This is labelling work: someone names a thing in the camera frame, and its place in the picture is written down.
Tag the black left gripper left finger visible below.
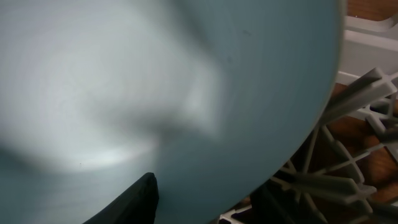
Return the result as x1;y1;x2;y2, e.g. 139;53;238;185
83;172;159;224

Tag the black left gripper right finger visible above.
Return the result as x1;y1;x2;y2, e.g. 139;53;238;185
250;183;295;224

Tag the light blue bowl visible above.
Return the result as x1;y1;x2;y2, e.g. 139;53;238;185
1;0;345;223

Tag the grey plastic dish rack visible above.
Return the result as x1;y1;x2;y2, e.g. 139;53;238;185
218;16;397;223

